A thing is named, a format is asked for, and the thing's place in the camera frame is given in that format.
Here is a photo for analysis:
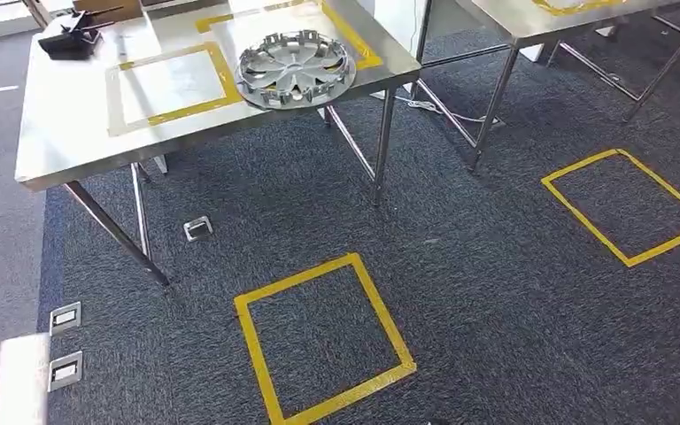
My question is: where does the steel floor socket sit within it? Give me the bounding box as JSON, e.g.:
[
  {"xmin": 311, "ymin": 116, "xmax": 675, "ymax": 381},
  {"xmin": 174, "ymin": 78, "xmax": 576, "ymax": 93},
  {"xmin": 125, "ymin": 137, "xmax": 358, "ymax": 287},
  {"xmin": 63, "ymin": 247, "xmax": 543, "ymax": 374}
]
[
  {"xmin": 47, "ymin": 351, "xmax": 84, "ymax": 393},
  {"xmin": 49, "ymin": 301, "xmax": 82, "ymax": 337},
  {"xmin": 182, "ymin": 215, "xmax": 214, "ymax": 243}
]

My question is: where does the silver wheel hubcap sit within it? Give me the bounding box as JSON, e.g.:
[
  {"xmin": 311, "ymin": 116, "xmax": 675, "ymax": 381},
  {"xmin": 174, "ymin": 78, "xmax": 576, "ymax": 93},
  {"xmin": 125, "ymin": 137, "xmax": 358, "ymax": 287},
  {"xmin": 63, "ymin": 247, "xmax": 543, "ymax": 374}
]
[{"xmin": 235, "ymin": 30, "xmax": 358, "ymax": 111}]

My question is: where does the brown cardboard box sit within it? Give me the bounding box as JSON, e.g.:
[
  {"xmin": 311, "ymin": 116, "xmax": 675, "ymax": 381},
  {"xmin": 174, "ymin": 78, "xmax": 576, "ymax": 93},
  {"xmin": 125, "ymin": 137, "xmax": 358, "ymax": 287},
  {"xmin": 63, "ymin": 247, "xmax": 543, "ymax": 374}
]
[{"xmin": 73, "ymin": 0, "xmax": 144, "ymax": 25}]

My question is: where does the yellow floor tape square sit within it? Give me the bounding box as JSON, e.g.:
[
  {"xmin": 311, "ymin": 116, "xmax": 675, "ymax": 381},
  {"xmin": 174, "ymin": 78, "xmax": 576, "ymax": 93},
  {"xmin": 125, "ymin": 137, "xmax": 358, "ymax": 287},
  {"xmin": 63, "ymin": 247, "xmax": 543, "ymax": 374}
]
[
  {"xmin": 233, "ymin": 252, "xmax": 418, "ymax": 425},
  {"xmin": 540, "ymin": 147, "xmax": 680, "ymax": 269}
]

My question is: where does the white cable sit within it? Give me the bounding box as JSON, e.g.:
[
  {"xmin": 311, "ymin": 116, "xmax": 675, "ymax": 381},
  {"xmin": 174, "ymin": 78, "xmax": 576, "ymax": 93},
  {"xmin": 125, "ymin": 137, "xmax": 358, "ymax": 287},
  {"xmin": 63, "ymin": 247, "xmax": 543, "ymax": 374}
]
[{"xmin": 369, "ymin": 90, "xmax": 506, "ymax": 128}]

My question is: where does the black plastic part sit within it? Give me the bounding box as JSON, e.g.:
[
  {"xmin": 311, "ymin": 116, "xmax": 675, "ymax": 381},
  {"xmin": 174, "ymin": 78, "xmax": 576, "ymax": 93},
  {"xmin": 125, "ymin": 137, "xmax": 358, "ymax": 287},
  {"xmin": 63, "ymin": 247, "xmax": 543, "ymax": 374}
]
[{"xmin": 37, "ymin": 6, "xmax": 124, "ymax": 62}]

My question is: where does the stainless steel table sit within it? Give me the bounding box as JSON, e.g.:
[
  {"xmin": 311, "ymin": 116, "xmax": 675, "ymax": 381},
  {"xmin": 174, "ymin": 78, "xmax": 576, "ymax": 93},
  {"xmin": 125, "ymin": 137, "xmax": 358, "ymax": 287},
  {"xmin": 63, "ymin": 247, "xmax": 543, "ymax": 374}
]
[
  {"xmin": 411, "ymin": 0, "xmax": 680, "ymax": 175},
  {"xmin": 14, "ymin": 0, "xmax": 422, "ymax": 289}
]

